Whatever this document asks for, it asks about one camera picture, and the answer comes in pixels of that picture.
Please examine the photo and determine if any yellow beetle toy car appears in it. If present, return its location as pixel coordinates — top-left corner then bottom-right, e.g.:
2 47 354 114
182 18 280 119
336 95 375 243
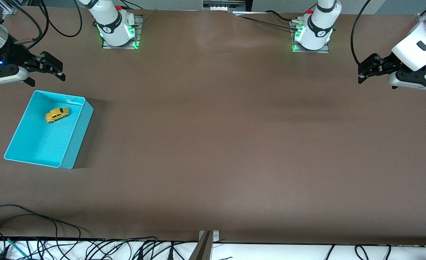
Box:
45 107 70 124

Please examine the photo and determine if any turquoise plastic bin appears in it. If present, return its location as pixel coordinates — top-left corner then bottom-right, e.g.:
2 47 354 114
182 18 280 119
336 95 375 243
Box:
4 90 94 169

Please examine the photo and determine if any grey power strip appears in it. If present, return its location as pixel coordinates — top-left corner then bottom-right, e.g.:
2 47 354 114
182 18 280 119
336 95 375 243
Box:
203 0 247 11

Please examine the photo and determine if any white lower desk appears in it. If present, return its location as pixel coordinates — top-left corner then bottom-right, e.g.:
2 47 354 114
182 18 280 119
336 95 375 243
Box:
0 238 426 260

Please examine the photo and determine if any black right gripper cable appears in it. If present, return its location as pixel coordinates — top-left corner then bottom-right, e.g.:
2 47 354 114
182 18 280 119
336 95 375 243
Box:
13 0 49 49

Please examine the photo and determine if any black looping right arm cable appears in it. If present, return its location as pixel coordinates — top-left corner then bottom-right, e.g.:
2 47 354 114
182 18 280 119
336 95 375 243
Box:
39 0 83 38

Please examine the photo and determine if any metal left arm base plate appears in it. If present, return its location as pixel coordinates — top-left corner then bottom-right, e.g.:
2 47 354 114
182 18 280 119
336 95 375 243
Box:
290 21 331 54

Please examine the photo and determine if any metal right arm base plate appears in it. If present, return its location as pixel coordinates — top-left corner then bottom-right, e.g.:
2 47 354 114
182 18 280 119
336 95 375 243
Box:
101 14 142 49

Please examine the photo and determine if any short black table cable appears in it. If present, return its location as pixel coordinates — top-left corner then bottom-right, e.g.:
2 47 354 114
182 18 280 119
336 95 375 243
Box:
264 10 294 21

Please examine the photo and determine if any long black table cable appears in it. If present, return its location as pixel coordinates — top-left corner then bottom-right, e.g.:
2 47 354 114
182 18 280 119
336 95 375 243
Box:
240 15 298 31

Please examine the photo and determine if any long black looping cable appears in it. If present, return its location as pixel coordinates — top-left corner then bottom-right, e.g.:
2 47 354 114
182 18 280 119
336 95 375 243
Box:
0 204 91 239

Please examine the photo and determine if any black arched cable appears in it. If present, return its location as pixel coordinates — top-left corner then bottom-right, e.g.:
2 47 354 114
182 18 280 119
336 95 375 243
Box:
85 237 159 260

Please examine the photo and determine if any silver metal bracket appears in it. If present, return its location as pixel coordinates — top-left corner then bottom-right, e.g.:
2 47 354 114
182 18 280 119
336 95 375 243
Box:
198 230 220 243

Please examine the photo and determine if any dark metal camera pole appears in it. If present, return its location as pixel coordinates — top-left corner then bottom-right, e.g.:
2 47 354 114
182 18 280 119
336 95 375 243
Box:
188 231 212 260

